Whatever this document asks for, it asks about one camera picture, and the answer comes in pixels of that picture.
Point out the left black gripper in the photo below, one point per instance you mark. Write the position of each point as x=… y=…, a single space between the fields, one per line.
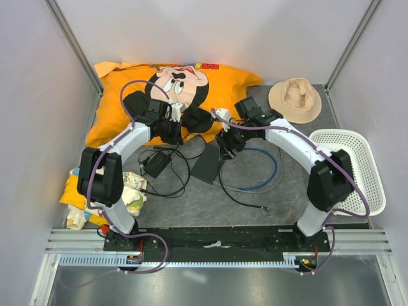
x=176 y=138

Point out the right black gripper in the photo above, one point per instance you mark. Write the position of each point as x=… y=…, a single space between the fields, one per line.
x=226 y=143

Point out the black network switch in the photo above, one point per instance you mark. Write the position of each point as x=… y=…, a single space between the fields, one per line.
x=207 y=166

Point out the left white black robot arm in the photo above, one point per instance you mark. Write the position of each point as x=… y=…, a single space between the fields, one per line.
x=100 y=177

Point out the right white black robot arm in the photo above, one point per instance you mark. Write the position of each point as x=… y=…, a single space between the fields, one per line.
x=330 y=172

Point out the small black power adapter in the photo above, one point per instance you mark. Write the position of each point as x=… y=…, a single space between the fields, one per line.
x=156 y=164

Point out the orange Mickey Mouse pillow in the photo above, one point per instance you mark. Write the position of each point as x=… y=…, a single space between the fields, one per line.
x=129 y=87

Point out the beige bucket hat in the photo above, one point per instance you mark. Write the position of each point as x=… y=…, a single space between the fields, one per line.
x=296 y=99

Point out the patterned cream yellow cloth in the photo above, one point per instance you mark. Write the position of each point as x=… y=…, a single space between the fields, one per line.
x=78 y=211

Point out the white perforated plastic basket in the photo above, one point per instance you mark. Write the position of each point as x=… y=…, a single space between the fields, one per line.
x=365 y=171

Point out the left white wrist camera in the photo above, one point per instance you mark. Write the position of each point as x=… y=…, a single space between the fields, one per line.
x=176 y=111

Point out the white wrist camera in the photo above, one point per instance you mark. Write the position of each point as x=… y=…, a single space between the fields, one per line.
x=176 y=111
x=223 y=116

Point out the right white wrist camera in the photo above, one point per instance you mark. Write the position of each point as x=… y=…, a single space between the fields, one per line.
x=223 y=116

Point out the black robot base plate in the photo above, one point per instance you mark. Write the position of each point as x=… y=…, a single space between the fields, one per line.
x=239 y=242

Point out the grey slotted cable duct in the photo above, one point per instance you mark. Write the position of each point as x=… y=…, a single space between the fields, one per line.
x=126 y=261

